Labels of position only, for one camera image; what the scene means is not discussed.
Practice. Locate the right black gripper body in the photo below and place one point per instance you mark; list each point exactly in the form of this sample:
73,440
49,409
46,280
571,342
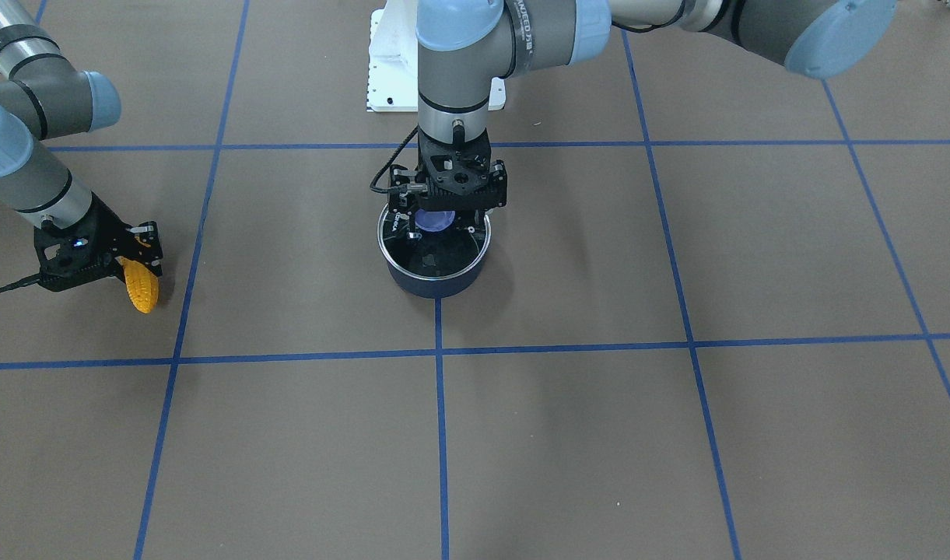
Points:
110,232

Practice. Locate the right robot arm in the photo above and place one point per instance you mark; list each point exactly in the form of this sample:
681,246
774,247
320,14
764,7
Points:
42,96

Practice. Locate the yellow corn cob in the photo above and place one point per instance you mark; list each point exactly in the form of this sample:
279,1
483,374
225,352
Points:
142,286

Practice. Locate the glass pot lid blue knob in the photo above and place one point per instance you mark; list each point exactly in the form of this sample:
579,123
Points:
449,251

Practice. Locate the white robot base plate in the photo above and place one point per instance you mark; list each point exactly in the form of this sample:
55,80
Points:
392,86

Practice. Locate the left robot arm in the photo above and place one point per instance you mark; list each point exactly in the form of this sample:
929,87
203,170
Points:
462,46

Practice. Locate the dark blue saucepan with handle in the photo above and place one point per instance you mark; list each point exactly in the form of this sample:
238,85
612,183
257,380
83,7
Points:
437,289

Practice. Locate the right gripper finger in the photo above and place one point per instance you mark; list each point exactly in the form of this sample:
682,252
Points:
153,262
117,270

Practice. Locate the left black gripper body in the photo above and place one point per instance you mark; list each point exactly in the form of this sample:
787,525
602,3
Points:
399,201

